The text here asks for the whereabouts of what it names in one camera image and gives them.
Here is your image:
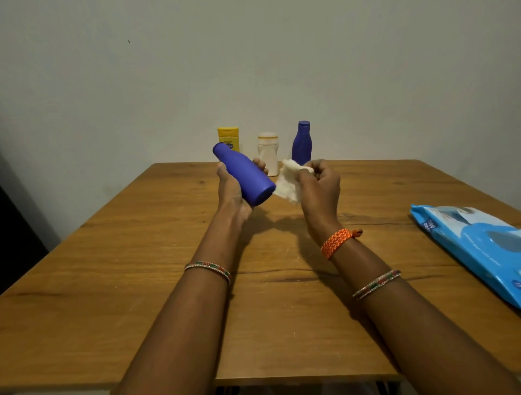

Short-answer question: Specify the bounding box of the person's right hand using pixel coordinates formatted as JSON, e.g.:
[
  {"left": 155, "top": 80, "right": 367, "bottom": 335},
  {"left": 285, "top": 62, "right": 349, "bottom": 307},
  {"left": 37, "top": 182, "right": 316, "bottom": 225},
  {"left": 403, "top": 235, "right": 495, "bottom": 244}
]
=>
[{"left": 294, "top": 158, "right": 342, "bottom": 248}]

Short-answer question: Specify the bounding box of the person's left hand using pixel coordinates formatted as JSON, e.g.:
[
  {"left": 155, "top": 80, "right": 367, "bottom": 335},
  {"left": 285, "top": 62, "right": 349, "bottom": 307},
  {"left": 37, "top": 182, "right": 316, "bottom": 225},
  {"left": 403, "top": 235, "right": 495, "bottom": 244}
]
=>
[{"left": 215, "top": 157, "right": 269, "bottom": 230}]

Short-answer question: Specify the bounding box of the blue scribbled bottle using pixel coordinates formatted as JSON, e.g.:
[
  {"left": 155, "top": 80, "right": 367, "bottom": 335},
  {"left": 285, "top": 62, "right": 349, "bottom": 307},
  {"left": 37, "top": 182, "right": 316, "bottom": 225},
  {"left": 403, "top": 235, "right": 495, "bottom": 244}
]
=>
[
  {"left": 212, "top": 142, "right": 277, "bottom": 207},
  {"left": 291, "top": 120, "right": 313, "bottom": 167}
]

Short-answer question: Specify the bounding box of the white wet wipe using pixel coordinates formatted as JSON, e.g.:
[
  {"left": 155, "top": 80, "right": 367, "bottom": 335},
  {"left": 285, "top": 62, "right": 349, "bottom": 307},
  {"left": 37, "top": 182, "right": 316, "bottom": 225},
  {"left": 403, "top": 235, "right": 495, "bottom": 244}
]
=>
[{"left": 273, "top": 158, "right": 315, "bottom": 205}]

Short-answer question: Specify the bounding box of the white bottle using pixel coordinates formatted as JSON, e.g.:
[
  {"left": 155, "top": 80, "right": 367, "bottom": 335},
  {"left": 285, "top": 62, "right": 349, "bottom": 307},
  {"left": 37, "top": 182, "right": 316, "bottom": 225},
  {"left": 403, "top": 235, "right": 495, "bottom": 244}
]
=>
[{"left": 257, "top": 131, "right": 280, "bottom": 177}]

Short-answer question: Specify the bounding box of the yellow bottle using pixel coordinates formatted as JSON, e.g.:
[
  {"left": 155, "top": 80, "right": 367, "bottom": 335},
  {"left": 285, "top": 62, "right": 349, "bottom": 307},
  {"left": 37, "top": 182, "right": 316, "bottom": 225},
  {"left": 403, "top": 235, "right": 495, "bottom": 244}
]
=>
[{"left": 217, "top": 126, "right": 240, "bottom": 152}]

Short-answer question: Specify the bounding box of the blue wet wipes pack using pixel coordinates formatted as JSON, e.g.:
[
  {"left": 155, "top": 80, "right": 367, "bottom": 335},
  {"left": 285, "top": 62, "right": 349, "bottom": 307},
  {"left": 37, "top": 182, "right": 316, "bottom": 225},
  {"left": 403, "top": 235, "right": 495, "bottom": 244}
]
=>
[{"left": 410, "top": 203, "right": 521, "bottom": 310}]

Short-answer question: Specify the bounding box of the person's left forearm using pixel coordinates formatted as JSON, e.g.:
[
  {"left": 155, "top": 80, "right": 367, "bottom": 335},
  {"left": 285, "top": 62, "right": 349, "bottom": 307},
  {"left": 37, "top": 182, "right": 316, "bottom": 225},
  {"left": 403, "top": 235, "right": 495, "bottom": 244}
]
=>
[{"left": 113, "top": 215, "right": 249, "bottom": 395}]

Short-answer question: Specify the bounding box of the person's right forearm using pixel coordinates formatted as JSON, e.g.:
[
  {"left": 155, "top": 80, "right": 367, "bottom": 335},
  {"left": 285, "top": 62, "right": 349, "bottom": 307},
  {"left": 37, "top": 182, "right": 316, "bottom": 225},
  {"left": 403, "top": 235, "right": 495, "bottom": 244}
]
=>
[{"left": 329, "top": 240, "right": 521, "bottom": 395}]

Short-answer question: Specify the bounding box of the orange thread wristband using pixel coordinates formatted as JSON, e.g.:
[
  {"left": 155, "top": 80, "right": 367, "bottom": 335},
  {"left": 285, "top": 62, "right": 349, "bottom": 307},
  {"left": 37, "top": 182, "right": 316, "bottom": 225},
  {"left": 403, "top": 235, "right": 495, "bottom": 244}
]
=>
[{"left": 320, "top": 228, "right": 364, "bottom": 261}]

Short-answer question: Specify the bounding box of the thin beaded bangle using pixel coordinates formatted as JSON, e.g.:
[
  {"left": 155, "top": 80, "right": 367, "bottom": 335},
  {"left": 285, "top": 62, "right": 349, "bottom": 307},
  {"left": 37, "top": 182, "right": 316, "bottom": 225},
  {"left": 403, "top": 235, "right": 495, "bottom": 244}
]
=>
[
  {"left": 183, "top": 260, "right": 233, "bottom": 285},
  {"left": 352, "top": 269, "right": 402, "bottom": 301}
]

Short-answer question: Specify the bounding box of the wooden table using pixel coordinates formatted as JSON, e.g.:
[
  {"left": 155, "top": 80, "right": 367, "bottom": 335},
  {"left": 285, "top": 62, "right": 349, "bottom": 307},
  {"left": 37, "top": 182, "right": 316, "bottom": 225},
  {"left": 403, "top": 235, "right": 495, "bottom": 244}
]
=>
[{"left": 0, "top": 159, "right": 521, "bottom": 390}]

